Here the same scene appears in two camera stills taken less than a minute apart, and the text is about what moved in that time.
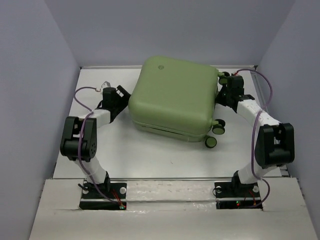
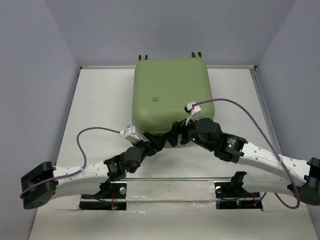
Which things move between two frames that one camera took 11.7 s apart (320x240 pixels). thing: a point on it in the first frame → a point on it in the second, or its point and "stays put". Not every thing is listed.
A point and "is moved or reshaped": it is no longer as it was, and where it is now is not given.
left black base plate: (112, 190) stays put
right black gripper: (218, 100) → (172, 135)
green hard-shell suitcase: (176, 98) is moved or reshaped
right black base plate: (235, 189) stays put
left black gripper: (125, 99) → (157, 141)
